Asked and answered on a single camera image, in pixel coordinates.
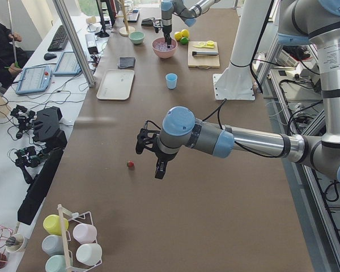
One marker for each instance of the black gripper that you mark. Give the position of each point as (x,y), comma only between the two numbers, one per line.
(163,156)
(167,29)

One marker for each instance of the red strawberry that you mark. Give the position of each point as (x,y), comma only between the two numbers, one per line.
(130,164)

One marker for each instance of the pink bowl of ice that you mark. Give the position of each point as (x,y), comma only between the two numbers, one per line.
(162,49)

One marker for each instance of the blue plastic cup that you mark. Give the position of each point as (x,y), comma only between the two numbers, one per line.
(171,80)

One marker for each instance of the pink cup on rack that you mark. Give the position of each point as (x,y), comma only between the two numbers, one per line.
(85,233)

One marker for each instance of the white cup on rack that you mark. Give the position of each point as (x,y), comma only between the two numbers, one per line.
(89,254)

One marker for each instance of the yellow cup on rack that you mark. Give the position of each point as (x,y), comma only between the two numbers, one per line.
(52,225)

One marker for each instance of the grey cup on rack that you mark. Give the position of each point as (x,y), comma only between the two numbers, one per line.
(53,245)

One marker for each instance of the mint cup on rack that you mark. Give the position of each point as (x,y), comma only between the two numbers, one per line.
(56,263)

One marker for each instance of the paper cup with tools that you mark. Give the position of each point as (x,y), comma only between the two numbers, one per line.
(16,243)

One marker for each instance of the whole yellow lemon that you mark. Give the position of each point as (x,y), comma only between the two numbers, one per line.
(185,33)
(178,36)

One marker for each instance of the green lime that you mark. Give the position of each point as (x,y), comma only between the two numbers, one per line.
(184,41)

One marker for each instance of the steel muddler black tip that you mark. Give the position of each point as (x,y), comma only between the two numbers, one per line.
(203,53)

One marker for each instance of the green ceramic bowl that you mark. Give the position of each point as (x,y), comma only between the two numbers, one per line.
(137,37)

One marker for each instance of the bamboo cutting board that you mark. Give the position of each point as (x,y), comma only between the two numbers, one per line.
(203,61)

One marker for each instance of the lemon half upper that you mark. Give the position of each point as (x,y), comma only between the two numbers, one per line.
(210,43)

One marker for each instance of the wooden stand with base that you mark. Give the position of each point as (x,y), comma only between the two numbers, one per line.
(127,29)

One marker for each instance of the grey folded cloth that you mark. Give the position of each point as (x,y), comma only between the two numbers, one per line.
(126,62)

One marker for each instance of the cream rabbit tray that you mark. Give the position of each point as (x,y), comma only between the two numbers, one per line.
(115,85)

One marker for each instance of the blue teach pendant far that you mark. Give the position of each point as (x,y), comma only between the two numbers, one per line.
(67,65)

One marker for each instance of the blue teach pendant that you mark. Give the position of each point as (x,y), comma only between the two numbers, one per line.
(67,65)
(34,79)

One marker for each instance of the black keyboard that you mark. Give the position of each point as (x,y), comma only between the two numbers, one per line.
(59,41)

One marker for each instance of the black angular device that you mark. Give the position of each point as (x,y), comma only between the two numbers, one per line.
(46,129)

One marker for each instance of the black computer mouse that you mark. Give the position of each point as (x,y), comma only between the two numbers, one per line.
(49,56)

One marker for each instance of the black long box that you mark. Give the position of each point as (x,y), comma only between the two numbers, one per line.
(39,188)

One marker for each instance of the blue teach pendant near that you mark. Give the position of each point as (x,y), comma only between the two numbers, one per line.
(34,79)

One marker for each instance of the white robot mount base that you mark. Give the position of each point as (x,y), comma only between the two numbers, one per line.
(236,82)

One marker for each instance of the aluminium frame post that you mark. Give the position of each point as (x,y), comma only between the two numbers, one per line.
(74,40)

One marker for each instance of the white wire cup rack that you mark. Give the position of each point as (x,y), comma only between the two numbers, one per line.
(68,221)

